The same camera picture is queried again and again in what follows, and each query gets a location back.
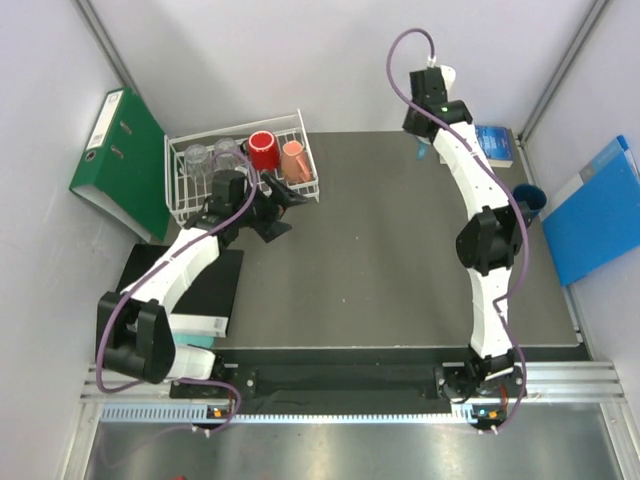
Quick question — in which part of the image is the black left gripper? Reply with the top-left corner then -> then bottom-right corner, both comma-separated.
233,171 -> 308,242

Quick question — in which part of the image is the dark blue ceramic mug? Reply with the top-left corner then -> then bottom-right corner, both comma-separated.
512,183 -> 548,219

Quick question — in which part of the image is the light blue ceramic mug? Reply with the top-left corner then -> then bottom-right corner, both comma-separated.
416,137 -> 430,161

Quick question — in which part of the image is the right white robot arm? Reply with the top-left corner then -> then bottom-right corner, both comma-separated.
403,66 -> 529,402

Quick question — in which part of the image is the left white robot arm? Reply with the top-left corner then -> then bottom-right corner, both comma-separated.
96,170 -> 309,397

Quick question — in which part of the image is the pink ceramic mug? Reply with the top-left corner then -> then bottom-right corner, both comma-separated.
280,140 -> 313,184

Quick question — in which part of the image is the red ceramic mug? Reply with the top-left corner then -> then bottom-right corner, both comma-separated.
247,130 -> 280,171

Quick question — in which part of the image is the clear drinking glass right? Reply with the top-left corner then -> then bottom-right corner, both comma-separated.
213,137 -> 244,171

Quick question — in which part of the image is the clear drinking glass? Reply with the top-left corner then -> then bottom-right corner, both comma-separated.
213,137 -> 244,171
184,144 -> 213,185

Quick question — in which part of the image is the blue cover paperback book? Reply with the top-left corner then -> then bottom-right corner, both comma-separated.
453,122 -> 515,169

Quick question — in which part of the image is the clear drinking glass left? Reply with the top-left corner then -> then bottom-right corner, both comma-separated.
184,144 -> 213,185

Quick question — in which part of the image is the black book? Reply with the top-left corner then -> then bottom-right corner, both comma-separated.
116,244 -> 244,339

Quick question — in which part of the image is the teal notebook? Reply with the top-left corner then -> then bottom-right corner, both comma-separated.
172,333 -> 214,349

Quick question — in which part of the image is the green lever arch binder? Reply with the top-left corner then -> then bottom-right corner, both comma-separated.
69,88 -> 170,242

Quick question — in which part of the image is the blue folder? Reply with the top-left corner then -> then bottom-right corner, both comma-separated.
542,135 -> 639,286

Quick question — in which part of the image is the white wire dish rack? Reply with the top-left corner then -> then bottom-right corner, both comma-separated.
164,109 -> 320,226

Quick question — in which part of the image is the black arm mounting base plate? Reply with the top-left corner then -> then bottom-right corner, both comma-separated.
168,347 -> 511,415

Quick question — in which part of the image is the grey slotted cable duct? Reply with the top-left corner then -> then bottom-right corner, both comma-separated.
99,402 -> 481,425

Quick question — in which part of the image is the aluminium frame rail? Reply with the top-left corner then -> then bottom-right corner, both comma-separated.
80,361 -> 625,404

